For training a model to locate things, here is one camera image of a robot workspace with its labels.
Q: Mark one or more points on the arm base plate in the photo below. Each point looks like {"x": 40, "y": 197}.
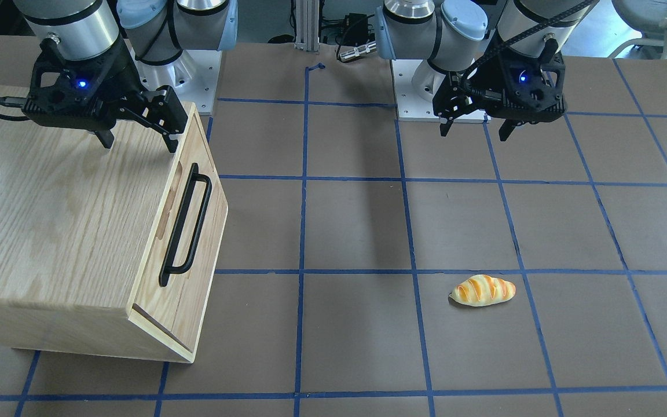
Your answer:
{"x": 415, "y": 84}
{"x": 194, "y": 77}

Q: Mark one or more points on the wooden drawer front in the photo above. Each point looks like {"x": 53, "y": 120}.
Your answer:
{"x": 175, "y": 284}

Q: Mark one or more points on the aluminium frame post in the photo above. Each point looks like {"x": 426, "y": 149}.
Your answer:
{"x": 307, "y": 25}

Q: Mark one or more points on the light wooden drawer cabinet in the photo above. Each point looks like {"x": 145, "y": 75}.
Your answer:
{"x": 75, "y": 225}

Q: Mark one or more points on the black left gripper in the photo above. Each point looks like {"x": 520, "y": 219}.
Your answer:
{"x": 487, "y": 78}

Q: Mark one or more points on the toy bread loaf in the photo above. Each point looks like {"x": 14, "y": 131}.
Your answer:
{"x": 483, "y": 290}

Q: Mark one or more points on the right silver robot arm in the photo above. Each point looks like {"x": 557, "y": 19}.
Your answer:
{"x": 155, "y": 32}

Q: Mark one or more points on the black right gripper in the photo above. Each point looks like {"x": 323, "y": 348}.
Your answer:
{"x": 118, "y": 74}

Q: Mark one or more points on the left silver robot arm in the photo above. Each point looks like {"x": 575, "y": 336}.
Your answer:
{"x": 448, "y": 34}

